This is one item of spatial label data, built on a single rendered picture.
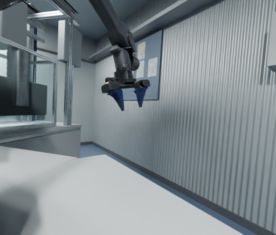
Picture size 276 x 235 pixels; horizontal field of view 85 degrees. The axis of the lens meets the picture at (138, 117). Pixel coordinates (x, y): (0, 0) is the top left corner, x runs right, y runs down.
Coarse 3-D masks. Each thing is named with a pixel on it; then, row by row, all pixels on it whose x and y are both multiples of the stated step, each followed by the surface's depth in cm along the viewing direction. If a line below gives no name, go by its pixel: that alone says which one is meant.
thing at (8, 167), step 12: (0, 156) 63; (12, 156) 64; (24, 156) 65; (36, 156) 66; (48, 156) 67; (60, 156) 68; (0, 168) 52; (12, 168) 52; (24, 168) 53; (36, 168) 53; (48, 168) 54; (0, 180) 44; (12, 180) 44; (24, 180) 45; (0, 192) 38
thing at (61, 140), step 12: (0, 132) 112; (12, 132) 114; (24, 132) 119; (36, 132) 130; (48, 132) 144; (60, 132) 158; (72, 132) 176; (0, 144) 103; (12, 144) 111; (24, 144) 120; (36, 144) 131; (48, 144) 143; (60, 144) 158; (72, 144) 177; (72, 156) 179
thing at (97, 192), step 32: (96, 160) 65; (32, 192) 39; (64, 192) 40; (96, 192) 41; (128, 192) 42; (160, 192) 43; (0, 224) 28; (32, 224) 29; (64, 224) 29; (96, 224) 30; (128, 224) 30; (160, 224) 31; (192, 224) 31; (224, 224) 32
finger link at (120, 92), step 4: (112, 92) 50; (116, 92) 51; (120, 92) 50; (112, 96) 53; (116, 96) 53; (120, 96) 51; (116, 100) 53; (120, 100) 51; (120, 104) 52; (120, 108) 54
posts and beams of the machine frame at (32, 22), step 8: (48, 0) 141; (56, 0) 146; (56, 8) 152; (64, 8) 157; (32, 16) 171; (40, 16) 168; (48, 16) 167; (56, 16) 166; (64, 16) 165; (72, 16) 169; (32, 24) 177; (40, 24) 187; (72, 24) 170; (32, 32) 183; (72, 32) 171; (32, 40) 183; (40, 40) 189; (72, 40) 172; (32, 48) 184; (64, 96) 171; (64, 104) 172; (64, 112) 172; (64, 120) 173
